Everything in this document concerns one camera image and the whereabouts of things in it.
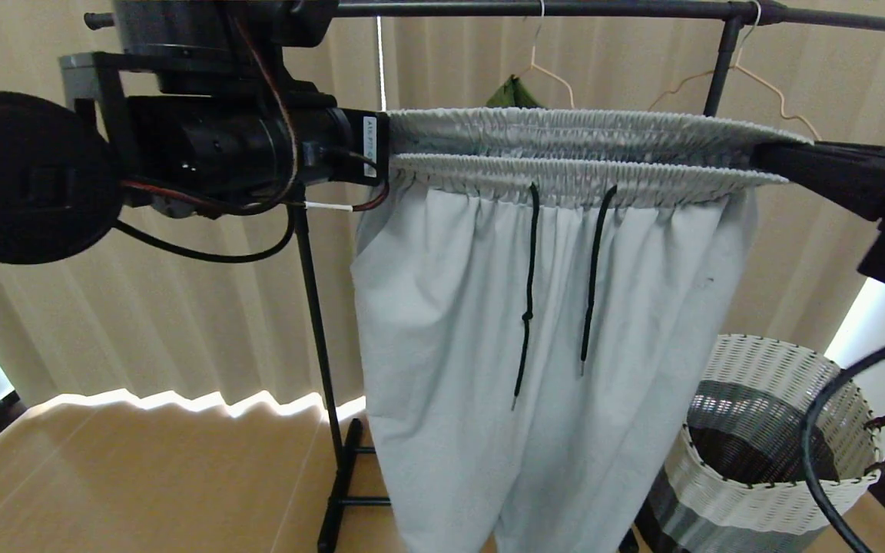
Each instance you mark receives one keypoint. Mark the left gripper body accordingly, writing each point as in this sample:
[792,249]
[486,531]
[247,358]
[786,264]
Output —
[243,146]

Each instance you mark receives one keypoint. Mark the green printed t-shirt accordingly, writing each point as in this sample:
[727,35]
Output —
[515,94]

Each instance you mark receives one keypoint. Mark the pale grey shorts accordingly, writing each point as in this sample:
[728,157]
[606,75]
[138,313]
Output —
[450,346]

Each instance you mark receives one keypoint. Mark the pink clothes hanger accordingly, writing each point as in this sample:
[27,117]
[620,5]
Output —
[769,86]
[554,75]

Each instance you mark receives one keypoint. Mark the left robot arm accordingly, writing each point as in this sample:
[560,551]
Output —
[20,177]

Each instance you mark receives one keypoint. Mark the black clothes rack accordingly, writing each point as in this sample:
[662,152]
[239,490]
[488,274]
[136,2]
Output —
[319,322]

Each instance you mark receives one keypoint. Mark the white laundry basket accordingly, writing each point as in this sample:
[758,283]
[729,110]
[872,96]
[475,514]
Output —
[757,361]

